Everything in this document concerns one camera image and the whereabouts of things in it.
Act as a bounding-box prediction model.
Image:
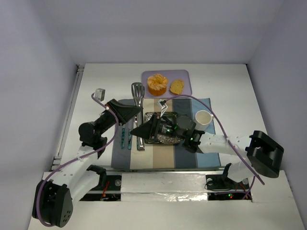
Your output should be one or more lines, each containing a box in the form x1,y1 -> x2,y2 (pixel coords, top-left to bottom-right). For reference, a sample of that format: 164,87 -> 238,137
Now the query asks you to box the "slice of bread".
169,80 -> 185,95

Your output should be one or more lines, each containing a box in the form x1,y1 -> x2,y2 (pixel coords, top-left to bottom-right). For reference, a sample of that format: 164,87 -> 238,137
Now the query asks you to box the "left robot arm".
32,99 -> 142,228

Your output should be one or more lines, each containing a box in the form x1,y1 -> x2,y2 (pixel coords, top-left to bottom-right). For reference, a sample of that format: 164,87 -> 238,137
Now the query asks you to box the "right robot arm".
131,113 -> 284,183

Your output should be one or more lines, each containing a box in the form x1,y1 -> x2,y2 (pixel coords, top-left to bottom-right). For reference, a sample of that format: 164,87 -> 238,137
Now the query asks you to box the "black floral square plate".
144,112 -> 181,145

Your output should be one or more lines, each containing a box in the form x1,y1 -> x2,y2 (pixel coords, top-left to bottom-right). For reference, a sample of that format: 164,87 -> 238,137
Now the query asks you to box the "striped cloth placemat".
111,98 -> 221,170

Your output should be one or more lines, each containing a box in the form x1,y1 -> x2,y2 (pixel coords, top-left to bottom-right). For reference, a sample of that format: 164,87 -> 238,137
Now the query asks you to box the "orange bundt cake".
147,74 -> 168,96

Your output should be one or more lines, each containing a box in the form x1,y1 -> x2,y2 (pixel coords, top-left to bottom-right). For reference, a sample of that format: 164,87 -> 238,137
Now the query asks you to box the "white ceramic mug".
194,110 -> 214,131

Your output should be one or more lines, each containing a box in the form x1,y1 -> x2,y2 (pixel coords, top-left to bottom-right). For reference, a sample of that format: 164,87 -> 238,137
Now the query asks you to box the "lavender serving tray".
141,69 -> 192,99

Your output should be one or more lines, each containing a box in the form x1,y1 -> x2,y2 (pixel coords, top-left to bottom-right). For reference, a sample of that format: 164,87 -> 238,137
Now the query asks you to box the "foil covered front panel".
120,172 -> 208,202

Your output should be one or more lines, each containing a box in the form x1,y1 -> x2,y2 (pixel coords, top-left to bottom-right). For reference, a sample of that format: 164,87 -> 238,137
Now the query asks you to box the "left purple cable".
35,93 -> 120,227

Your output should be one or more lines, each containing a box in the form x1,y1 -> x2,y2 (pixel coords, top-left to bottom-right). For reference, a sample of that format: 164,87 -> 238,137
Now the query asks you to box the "spoon with teal handle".
134,116 -> 140,151

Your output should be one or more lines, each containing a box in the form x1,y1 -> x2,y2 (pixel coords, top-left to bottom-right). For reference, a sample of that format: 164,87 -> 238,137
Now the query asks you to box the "fork with teal handle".
121,124 -> 126,149

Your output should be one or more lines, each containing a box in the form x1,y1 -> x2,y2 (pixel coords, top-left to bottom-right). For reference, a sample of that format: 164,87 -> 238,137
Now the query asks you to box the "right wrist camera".
157,99 -> 168,117

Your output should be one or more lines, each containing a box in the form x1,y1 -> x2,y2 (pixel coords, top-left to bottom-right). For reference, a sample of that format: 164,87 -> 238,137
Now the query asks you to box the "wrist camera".
157,99 -> 168,117
94,88 -> 106,102

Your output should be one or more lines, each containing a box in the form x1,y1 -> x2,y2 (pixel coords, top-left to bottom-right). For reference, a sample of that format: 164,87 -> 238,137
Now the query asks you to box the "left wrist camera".
94,88 -> 106,102

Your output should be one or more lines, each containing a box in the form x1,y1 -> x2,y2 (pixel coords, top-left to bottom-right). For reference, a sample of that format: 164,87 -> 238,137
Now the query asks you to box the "aluminium frame rail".
49,65 -> 85,172

